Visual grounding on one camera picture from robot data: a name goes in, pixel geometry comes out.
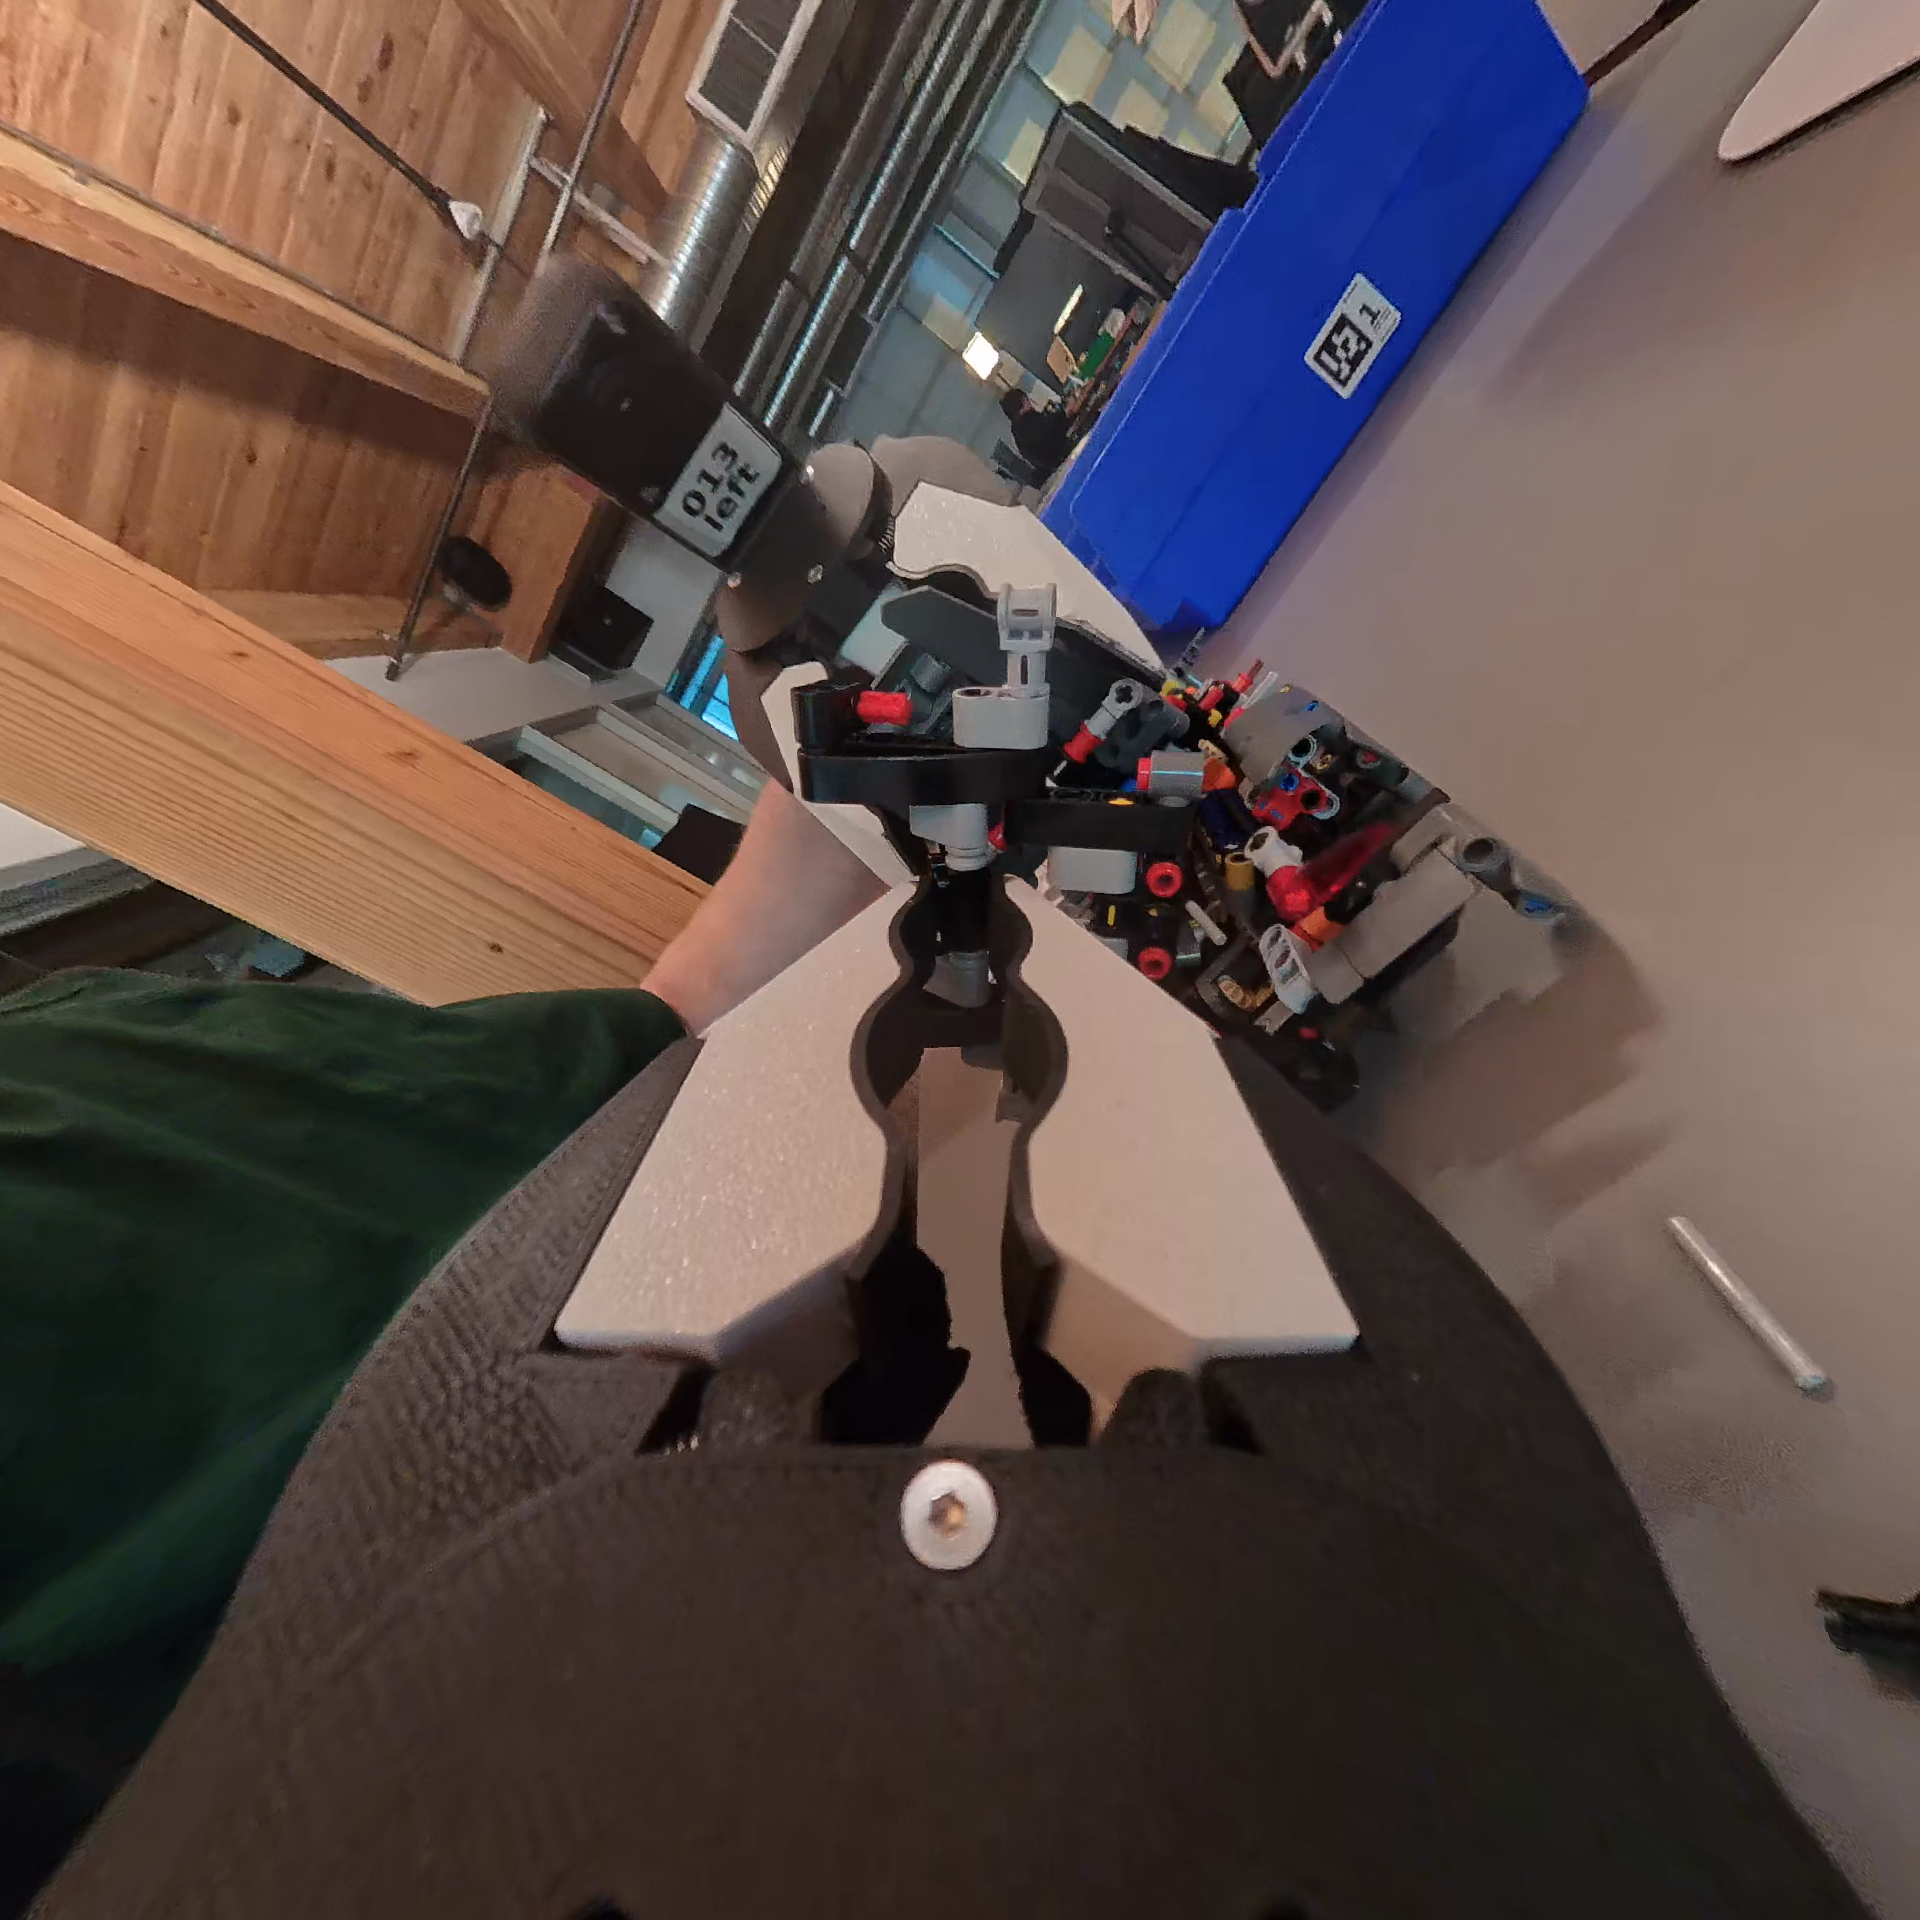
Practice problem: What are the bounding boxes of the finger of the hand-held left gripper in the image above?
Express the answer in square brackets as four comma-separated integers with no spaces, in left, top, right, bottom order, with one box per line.
[892,478,1168,677]
[756,656,922,904]

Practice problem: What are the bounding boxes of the dark grey cabinet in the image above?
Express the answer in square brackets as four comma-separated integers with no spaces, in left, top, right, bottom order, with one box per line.
[1019,104,1261,302]

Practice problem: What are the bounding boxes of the large lego vehicle model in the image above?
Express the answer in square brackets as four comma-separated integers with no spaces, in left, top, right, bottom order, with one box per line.
[874,582,1580,1116]

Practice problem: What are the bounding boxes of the light grey lego axle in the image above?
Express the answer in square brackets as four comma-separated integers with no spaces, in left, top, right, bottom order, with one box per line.
[1664,1216,1832,1400]

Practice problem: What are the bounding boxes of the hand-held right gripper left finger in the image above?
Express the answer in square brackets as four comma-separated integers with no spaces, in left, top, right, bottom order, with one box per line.
[555,884,922,1366]

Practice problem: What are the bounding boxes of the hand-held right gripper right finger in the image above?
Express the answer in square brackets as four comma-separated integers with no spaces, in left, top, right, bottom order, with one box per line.
[997,881,1362,1389]

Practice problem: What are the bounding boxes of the silver air duct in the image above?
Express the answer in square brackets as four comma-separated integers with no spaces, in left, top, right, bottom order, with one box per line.
[637,118,782,348]

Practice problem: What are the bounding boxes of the white book stand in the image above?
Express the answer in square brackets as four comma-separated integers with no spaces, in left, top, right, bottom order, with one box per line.
[1717,0,1920,165]

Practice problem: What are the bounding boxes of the white ceiling air vent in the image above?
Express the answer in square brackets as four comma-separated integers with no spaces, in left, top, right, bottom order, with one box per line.
[687,0,819,135]

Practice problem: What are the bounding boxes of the black lego sub-assembly red pins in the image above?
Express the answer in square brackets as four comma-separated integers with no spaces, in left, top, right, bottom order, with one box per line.
[791,582,1203,1051]

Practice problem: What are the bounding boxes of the black lego piece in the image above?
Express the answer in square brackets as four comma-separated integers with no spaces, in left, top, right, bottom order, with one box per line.
[1814,1583,1920,1661]

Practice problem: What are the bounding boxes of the person's left forearm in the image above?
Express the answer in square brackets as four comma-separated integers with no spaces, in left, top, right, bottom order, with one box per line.
[642,780,890,1039]

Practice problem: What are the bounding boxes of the person's green shirt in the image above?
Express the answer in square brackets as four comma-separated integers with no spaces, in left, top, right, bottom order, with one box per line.
[0,967,692,1667]

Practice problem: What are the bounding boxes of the plain blue plastic bin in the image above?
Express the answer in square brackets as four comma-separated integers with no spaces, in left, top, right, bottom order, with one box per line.
[1039,201,1254,600]

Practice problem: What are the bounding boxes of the blue plastic bin with tag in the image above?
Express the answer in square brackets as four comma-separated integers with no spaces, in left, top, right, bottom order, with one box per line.
[1111,0,1592,645]

